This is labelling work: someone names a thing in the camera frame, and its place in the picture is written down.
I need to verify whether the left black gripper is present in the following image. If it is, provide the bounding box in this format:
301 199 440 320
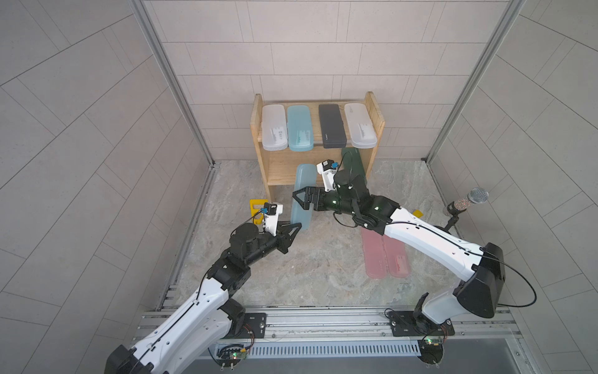
241 221 301 267

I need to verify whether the light blue pencil case bottom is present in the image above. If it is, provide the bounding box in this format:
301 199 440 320
291 164 318 232

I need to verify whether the dark green pencil case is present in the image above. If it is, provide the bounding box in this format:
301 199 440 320
339 147 368 185

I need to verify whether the clear white pencil case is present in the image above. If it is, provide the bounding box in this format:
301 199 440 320
262 104 288 151
344 103 378 149

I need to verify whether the pink pencil case plain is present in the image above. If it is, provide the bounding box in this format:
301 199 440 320
361 228 387 279

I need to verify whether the pink pencil case with label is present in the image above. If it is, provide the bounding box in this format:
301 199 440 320
382 235 411 278

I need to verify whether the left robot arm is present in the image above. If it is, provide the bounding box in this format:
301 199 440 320
104 222 301 374

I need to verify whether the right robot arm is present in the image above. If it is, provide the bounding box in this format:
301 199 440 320
293 170 505 324

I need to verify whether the wooden two-tier shelf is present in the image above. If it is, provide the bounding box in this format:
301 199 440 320
250 91 386 200

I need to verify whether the light teal pencil case top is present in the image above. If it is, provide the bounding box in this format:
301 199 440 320
287 105 314 152

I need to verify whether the black pencil case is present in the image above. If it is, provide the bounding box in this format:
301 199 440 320
319 104 347 149

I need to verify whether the left green circuit board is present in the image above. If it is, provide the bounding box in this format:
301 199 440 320
215 344 249 371

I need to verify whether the green circuit board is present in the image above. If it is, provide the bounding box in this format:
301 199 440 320
417 338 444 366
215 344 249 371

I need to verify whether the black microphone stand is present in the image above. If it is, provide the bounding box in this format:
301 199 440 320
443 213 459 233

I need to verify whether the right green circuit board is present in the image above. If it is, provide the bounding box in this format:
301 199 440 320
417 338 444 366

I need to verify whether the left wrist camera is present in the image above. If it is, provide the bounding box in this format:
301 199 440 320
261 201 283 236

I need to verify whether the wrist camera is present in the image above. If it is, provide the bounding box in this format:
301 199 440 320
261 201 283 236
316 159 339 192

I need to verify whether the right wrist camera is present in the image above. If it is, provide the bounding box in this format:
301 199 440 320
316 159 339 192

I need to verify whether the yellow triangular plastic frame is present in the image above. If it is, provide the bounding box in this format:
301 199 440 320
250 199 269 226

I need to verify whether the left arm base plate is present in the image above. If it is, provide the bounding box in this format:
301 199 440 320
224 313 267 340

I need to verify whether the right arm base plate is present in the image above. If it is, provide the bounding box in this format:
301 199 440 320
384 309 455 338

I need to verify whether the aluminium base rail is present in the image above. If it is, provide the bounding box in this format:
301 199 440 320
132 304 522 347

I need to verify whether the left aluminium corner post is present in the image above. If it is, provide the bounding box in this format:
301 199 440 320
129 0 216 168

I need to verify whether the aluminium corner post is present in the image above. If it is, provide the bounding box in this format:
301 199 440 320
424 0 526 166
129 0 216 168

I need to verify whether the right aluminium corner post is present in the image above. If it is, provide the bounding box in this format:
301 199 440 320
424 0 526 166

